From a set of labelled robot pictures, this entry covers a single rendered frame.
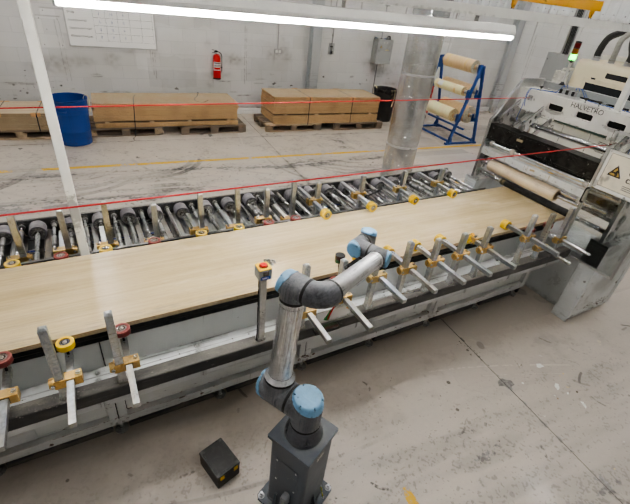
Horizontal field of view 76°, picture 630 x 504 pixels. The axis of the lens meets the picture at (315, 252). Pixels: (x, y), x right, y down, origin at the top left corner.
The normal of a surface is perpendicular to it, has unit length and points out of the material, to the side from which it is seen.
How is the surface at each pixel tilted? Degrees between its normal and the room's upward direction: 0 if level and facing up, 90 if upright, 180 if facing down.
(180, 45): 90
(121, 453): 0
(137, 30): 90
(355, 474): 0
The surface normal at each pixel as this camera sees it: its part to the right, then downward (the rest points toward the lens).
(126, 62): 0.41, 0.53
